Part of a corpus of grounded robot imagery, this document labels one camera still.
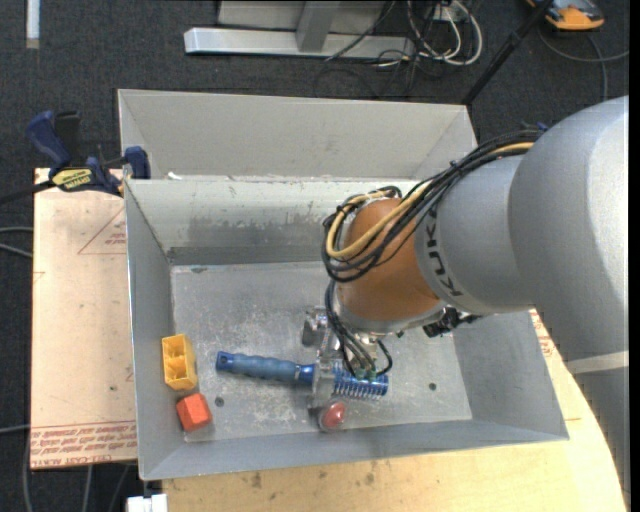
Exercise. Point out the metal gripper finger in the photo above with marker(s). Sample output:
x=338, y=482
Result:
x=328, y=372
x=323, y=400

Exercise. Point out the red round toy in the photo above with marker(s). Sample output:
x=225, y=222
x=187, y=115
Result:
x=333, y=416

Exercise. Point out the grey metal bin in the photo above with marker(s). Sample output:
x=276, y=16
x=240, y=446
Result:
x=260, y=310

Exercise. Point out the orange-red toy block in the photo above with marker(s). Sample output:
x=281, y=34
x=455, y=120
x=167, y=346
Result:
x=194, y=412

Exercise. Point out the yellow toy block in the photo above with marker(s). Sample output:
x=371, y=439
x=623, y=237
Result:
x=178, y=362

